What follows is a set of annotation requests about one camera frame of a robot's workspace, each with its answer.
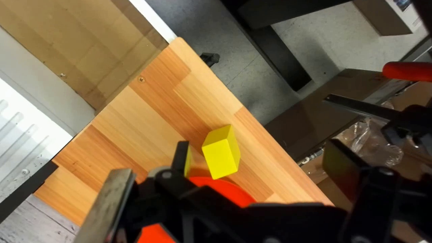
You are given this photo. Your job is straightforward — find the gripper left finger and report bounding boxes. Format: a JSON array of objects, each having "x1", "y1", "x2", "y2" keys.
[{"x1": 111, "y1": 141, "x2": 257, "y2": 243}]

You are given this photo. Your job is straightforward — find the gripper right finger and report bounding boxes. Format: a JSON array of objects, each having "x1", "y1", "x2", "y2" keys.
[{"x1": 322, "y1": 138, "x2": 432, "y2": 243}]

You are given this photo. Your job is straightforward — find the yellow block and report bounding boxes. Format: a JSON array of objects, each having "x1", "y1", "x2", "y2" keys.
[{"x1": 201, "y1": 124, "x2": 241, "y2": 180}]

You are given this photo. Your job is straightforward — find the orange plate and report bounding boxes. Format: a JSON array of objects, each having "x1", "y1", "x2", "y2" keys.
[{"x1": 137, "y1": 176, "x2": 258, "y2": 243}]

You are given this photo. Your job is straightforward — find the clear plastic wrap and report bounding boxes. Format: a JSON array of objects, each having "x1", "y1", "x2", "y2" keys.
[{"x1": 333, "y1": 121, "x2": 404, "y2": 169}]

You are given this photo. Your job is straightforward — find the grey metal bar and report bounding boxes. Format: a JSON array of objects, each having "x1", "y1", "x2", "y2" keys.
[{"x1": 72, "y1": 168, "x2": 136, "y2": 243}]

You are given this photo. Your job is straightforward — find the brown cardboard box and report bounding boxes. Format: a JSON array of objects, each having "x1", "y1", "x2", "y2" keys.
[{"x1": 264, "y1": 69, "x2": 432, "y2": 203}]

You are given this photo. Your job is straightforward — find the black knob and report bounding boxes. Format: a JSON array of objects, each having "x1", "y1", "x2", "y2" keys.
[{"x1": 199, "y1": 53, "x2": 221, "y2": 68}]

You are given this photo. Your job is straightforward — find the small cardboard box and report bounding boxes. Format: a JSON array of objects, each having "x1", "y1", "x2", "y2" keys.
[{"x1": 352, "y1": 0, "x2": 426, "y2": 36}]

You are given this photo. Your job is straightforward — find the red-handled bar clamp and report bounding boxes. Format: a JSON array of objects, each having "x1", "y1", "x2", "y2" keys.
[{"x1": 323, "y1": 61, "x2": 432, "y2": 156}]

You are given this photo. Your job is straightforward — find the black furniture frame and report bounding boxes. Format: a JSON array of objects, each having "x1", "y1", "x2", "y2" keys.
[{"x1": 219, "y1": 0, "x2": 352, "y2": 92}]

